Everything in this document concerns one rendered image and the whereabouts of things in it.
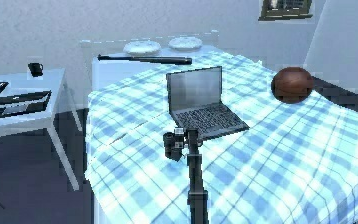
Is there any white round pillow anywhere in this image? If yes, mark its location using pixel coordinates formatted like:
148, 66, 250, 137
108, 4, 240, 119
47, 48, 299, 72
168, 36, 204, 52
122, 39, 162, 56

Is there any flat black laptop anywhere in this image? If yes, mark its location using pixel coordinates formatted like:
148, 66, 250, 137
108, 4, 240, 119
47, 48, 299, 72
0, 89, 53, 120

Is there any black laptop with large keyboard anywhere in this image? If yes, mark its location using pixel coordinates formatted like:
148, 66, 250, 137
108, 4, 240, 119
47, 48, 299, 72
165, 65, 251, 141

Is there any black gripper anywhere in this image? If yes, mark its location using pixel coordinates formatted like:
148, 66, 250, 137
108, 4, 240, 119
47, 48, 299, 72
108, 120, 185, 163

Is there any black baseball bat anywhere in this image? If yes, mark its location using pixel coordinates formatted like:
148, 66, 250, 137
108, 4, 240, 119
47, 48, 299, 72
97, 53, 193, 66

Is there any bed with blue checked cover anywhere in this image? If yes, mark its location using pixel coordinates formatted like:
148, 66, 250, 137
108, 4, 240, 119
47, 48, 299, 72
80, 30, 358, 224

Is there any white table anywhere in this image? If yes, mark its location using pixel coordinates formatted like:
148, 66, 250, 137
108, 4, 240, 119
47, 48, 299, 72
0, 67, 84, 192

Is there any black mug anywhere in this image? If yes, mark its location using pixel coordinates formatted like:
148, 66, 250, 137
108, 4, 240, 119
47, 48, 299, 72
27, 62, 45, 78

